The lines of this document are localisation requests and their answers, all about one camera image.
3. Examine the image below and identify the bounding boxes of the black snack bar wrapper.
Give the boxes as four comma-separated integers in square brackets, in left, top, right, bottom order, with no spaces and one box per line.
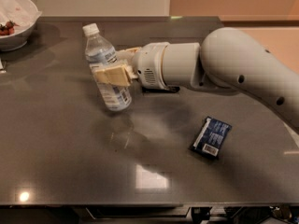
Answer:
[142,87,180,93]

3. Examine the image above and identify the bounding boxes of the blue snack packet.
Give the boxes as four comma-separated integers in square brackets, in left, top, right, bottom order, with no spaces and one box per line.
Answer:
[191,117,232,159]

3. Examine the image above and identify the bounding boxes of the red strawberries in bowl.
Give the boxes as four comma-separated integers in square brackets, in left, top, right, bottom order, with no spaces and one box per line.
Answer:
[0,21,17,35]

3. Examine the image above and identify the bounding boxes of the white napkin in bowl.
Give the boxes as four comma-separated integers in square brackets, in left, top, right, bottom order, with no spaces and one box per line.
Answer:
[0,0,42,28]

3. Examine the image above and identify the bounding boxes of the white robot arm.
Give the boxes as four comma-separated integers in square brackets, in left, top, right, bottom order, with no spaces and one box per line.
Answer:
[93,28,299,131]

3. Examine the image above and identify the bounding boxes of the clear plastic water bottle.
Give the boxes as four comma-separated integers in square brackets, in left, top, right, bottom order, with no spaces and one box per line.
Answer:
[82,23,132,111]

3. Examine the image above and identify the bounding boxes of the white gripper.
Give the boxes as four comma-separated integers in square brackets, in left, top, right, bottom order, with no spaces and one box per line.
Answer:
[93,42,169,90]

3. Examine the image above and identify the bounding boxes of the white bowl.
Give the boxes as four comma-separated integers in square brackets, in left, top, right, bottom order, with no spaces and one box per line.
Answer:
[0,0,43,52]

